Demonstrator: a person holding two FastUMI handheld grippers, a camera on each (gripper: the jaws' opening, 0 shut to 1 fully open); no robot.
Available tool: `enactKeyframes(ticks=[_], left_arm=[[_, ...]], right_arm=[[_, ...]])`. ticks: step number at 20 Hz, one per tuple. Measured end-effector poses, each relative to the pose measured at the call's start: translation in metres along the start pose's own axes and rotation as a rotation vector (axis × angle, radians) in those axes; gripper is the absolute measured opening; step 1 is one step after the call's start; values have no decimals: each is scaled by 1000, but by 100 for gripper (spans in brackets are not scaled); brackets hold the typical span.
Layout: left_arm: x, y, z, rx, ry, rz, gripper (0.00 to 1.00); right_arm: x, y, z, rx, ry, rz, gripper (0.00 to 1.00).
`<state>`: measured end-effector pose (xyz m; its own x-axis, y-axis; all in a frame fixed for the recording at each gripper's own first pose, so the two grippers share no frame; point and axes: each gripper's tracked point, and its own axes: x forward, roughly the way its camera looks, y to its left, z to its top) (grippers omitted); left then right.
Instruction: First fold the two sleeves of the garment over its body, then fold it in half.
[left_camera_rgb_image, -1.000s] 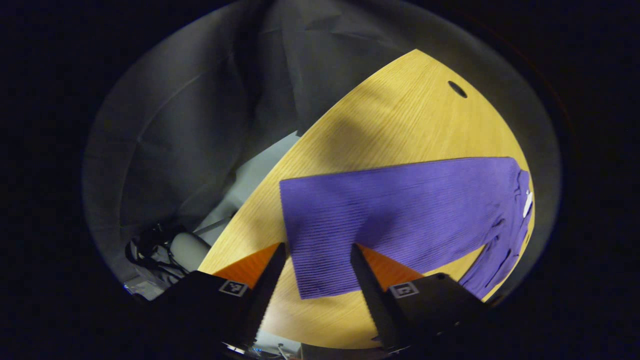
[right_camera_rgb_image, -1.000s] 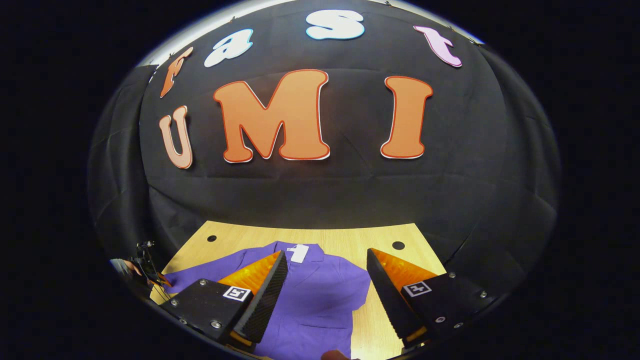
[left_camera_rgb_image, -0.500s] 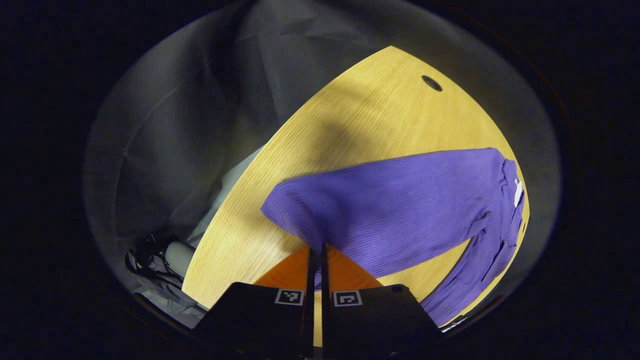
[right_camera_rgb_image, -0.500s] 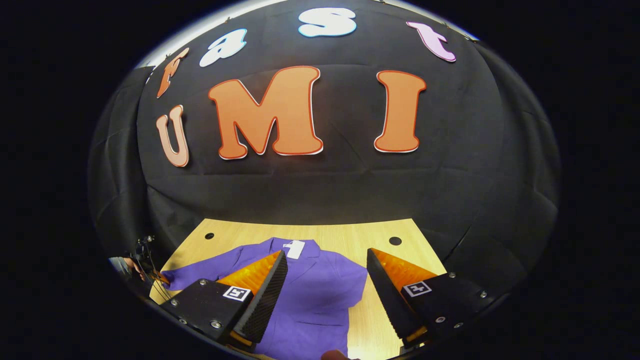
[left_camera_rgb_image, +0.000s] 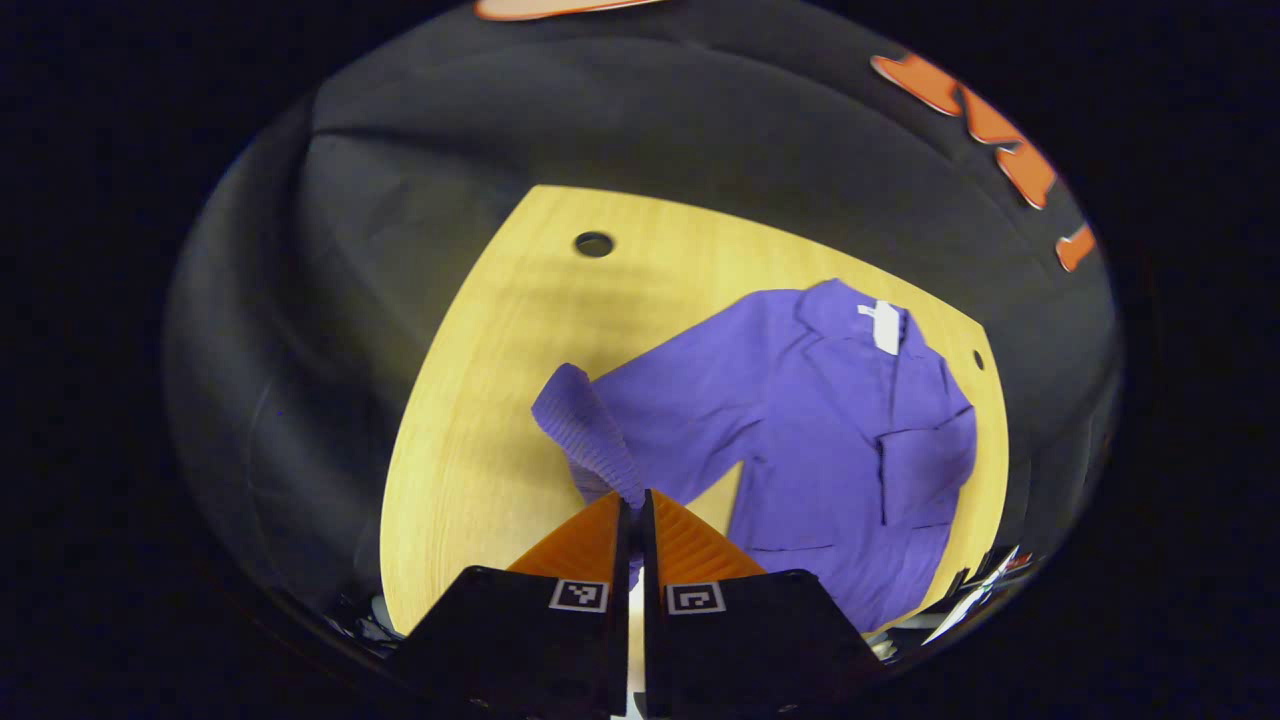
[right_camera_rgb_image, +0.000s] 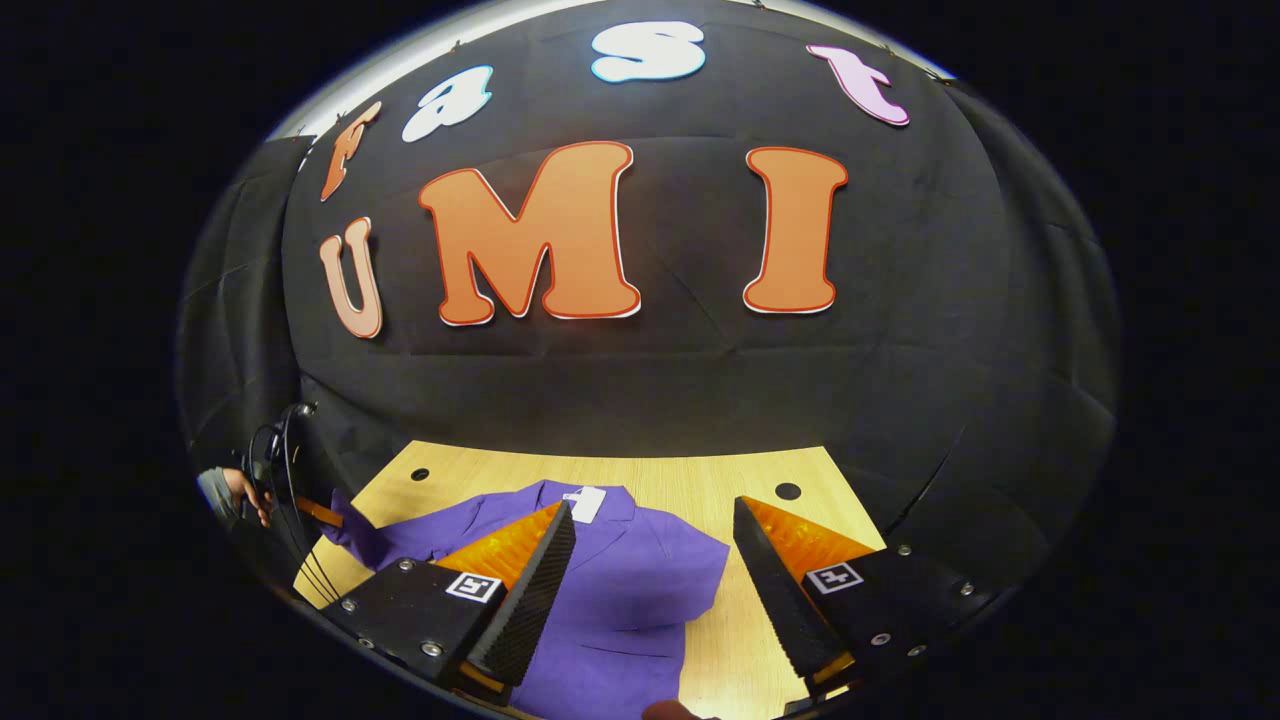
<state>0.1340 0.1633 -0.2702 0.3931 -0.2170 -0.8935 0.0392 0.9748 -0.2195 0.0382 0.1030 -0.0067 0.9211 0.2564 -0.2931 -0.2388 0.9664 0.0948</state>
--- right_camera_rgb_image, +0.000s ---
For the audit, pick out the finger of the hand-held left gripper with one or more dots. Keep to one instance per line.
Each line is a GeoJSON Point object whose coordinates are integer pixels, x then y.
{"type": "Point", "coordinates": [318, 512]}

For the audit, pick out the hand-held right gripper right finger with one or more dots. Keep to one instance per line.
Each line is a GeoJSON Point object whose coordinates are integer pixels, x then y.
{"type": "Point", "coordinates": [775, 600]}

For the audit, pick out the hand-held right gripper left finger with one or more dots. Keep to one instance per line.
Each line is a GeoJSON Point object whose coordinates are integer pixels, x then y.
{"type": "Point", "coordinates": [530, 605]}

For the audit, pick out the purple jacket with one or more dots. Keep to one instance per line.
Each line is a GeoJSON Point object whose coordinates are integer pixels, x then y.
{"type": "Point", "coordinates": [630, 580]}

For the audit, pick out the black backdrop cloth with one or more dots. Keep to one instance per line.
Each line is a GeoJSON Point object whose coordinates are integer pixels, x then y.
{"type": "Point", "coordinates": [700, 380]}

